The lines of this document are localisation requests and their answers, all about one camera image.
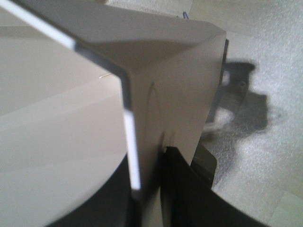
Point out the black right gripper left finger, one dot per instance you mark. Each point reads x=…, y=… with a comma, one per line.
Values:
x=110, y=206

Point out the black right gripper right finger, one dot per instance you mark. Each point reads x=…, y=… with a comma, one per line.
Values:
x=191, y=203

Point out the white plastic trash bin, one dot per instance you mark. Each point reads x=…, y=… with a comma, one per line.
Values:
x=84, y=84

